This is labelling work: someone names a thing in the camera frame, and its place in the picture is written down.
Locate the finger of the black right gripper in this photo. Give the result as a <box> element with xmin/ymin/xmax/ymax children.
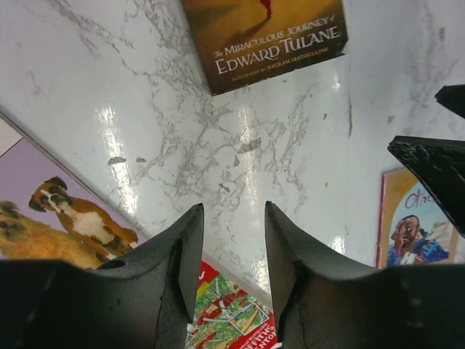
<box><xmin>388</xmin><ymin>136</ymin><xmax>464</xmax><ymax>236</ymax></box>
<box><xmin>434</xmin><ymin>84</ymin><xmax>465</xmax><ymax>119</ymax></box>

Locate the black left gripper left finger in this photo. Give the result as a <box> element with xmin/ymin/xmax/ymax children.
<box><xmin>1</xmin><ymin>204</ymin><xmax>204</xmax><ymax>348</ymax></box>

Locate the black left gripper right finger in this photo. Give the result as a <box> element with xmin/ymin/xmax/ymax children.
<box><xmin>264</xmin><ymin>202</ymin><xmax>464</xmax><ymax>348</ymax></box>

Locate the Edward Tulane brown book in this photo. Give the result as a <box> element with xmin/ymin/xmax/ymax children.
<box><xmin>182</xmin><ymin>0</ymin><xmax>348</xmax><ymax>95</ymax></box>

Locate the Othello orange book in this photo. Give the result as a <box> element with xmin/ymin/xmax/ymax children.
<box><xmin>376</xmin><ymin>169</ymin><xmax>459</xmax><ymax>268</ymax></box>

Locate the red Treehouse book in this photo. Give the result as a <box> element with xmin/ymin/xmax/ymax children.
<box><xmin>185</xmin><ymin>261</ymin><xmax>281</xmax><ymax>349</ymax></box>

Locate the purple dog book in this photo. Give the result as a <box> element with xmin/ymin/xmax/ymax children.
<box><xmin>1</xmin><ymin>118</ymin><xmax>148</xmax><ymax>268</ymax></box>

